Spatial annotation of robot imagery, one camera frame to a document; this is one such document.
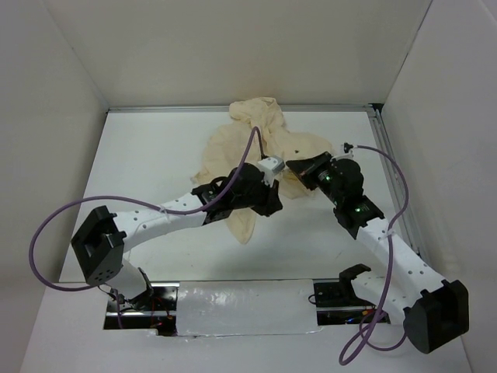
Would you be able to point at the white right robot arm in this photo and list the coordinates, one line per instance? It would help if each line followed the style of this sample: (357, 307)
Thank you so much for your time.
(431, 310)

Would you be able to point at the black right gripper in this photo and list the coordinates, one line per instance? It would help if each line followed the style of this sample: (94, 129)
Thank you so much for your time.
(307, 167)

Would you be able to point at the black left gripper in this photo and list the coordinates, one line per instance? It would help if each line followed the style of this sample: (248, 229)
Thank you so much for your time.
(272, 203)

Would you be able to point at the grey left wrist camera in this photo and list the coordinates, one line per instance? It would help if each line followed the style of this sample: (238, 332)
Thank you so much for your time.
(271, 167)

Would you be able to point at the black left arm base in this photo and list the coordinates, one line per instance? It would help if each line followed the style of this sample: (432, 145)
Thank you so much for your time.
(160, 301)

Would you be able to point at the cream fabric jacket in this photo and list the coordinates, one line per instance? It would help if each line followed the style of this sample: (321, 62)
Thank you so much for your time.
(226, 146)

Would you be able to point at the white front cardboard panel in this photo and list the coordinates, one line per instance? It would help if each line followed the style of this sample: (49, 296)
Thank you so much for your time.
(266, 326)

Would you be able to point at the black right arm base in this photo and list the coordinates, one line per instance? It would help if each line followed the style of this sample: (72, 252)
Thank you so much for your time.
(330, 294)

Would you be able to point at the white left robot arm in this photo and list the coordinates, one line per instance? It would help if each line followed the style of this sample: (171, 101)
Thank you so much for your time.
(104, 237)

